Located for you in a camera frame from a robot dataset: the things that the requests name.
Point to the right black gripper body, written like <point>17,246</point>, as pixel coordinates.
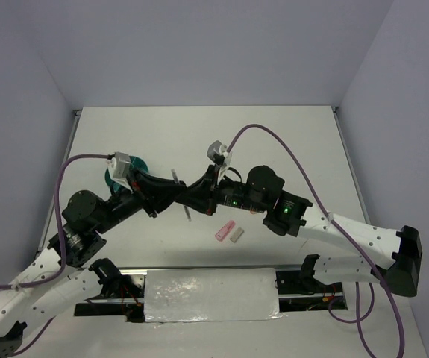
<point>230,193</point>

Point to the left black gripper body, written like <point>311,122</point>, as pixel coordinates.
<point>123,205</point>

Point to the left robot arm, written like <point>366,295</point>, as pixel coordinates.
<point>65,272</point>

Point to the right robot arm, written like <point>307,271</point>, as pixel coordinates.
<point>378,255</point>

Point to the pink correction tape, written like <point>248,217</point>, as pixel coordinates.
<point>225,230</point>

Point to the teal round divided organizer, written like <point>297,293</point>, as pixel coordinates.
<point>136,163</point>

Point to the grey beige eraser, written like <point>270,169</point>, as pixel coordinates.
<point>236,235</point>

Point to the silver foil sheet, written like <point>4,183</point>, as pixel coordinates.
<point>246,294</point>

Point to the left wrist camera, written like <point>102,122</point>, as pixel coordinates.
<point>119,168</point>

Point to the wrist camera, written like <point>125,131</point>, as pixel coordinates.
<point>119,168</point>
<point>218,153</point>

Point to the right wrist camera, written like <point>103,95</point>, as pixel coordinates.
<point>218,153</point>

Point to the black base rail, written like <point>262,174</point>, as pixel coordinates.
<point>293,296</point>

